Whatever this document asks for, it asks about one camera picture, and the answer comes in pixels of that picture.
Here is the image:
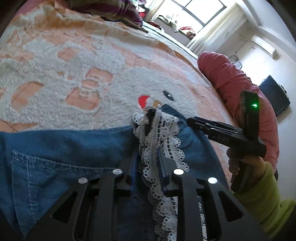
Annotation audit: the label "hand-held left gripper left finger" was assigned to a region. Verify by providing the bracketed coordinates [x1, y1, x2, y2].
[25, 148, 140, 241]

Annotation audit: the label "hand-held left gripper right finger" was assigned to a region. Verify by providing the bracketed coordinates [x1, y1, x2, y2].
[158, 148, 269, 241]

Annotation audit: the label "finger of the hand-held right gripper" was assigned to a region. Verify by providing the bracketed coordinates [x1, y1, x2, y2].
[186, 116, 223, 135]

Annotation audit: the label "blue denim pants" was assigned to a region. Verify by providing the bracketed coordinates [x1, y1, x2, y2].
[0, 104, 228, 241]

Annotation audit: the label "person's right hand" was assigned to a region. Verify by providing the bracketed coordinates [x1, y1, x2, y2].
[227, 148, 267, 184]

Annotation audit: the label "dark flat screen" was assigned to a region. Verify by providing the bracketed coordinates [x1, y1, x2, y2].
[258, 75, 290, 117]

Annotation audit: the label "white curtain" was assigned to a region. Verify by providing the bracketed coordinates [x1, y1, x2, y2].
[185, 5, 245, 54]

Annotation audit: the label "red patterned cloth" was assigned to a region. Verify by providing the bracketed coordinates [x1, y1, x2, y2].
[179, 26, 196, 39]

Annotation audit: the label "white air conditioner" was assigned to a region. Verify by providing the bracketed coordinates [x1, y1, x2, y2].
[251, 35, 279, 58]

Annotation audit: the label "white cloth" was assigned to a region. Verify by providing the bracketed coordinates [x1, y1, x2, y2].
[158, 14, 178, 32]

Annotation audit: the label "window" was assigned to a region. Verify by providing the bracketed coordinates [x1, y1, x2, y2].
[162, 0, 228, 26]

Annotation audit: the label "orange and white tufted blanket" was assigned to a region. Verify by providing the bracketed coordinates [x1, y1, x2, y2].
[0, 0, 234, 186]

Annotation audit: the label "pile of folded clothes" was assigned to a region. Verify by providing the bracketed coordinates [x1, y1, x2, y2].
[135, 0, 151, 19]

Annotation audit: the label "striped purple blanket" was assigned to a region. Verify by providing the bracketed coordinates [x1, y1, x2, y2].
[67, 0, 144, 29]

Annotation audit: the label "grey wire fan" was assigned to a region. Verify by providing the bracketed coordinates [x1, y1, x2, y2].
[231, 55, 243, 69]

